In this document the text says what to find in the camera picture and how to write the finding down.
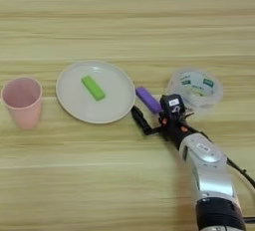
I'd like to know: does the clear tape roll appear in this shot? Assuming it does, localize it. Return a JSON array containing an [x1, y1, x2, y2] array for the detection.
[[165, 68, 224, 116]]

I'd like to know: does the purple rectangular block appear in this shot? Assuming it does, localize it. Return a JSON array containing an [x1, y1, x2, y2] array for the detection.
[[134, 86, 164, 116]]

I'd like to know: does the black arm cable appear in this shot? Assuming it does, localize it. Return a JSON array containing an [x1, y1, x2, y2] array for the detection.
[[226, 156, 255, 224]]

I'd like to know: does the white round plate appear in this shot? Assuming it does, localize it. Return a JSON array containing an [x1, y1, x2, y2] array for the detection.
[[55, 60, 136, 125]]

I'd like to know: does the pink plastic cup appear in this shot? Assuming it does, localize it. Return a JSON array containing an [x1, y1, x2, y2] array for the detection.
[[0, 77, 44, 130]]

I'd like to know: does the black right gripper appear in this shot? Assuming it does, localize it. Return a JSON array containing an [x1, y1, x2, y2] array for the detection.
[[130, 105, 207, 150]]

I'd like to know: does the green rectangular block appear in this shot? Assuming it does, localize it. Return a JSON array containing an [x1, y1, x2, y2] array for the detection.
[[81, 74, 107, 103]]

